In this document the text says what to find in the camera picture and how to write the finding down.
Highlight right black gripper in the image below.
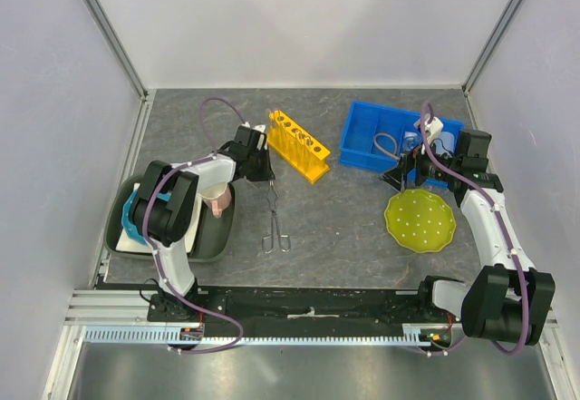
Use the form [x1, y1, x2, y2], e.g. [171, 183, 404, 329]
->
[378, 134, 460, 192]

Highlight metal crucible tongs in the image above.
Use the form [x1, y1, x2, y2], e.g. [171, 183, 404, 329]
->
[261, 180, 291, 254]

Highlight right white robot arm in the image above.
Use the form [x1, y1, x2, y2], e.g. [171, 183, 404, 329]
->
[381, 129, 556, 354]

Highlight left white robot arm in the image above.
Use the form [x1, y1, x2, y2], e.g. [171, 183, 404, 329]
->
[129, 123, 275, 321]

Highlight clear glass beaker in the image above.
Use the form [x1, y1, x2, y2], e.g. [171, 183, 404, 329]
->
[401, 132, 422, 153]

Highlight yellow test tube rack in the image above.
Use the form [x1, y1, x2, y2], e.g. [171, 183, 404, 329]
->
[267, 109, 331, 184]

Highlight blue plastic bin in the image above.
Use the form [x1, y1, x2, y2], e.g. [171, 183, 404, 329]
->
[337, 99, 464, 188]

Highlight plastic wash bottle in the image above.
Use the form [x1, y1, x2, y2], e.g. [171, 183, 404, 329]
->
[435, 132, 456, 154]

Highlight green dotted plate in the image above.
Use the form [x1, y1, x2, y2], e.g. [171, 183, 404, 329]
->
[384, 189, 457, 254]

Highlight pink small cup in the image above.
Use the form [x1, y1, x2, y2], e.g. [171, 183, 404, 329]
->
[200, 182, 232, 218]

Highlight dark green tray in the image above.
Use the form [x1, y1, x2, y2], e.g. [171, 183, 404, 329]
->
[104, 174, 236, 263]

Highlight blue dotted plate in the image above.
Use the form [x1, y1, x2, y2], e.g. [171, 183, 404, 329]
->
[121, 190, 147, 246]

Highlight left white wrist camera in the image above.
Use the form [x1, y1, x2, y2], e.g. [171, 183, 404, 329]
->
[252, 124, 267, 151]

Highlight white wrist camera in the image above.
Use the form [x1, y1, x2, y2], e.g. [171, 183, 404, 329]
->
[252, 124, 267, 151]
[414, 117, 443, 145]

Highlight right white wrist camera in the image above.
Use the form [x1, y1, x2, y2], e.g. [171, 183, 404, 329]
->
[414, 117, 443, 145]

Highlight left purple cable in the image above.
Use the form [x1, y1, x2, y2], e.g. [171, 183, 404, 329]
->
[142, 97, 253, 356]

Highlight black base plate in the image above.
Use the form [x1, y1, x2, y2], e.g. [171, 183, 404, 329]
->
[147, 285, 468, 337]

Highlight slotted cable duct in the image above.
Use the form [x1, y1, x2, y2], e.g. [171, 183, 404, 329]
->
[83, 326, 430, 346]

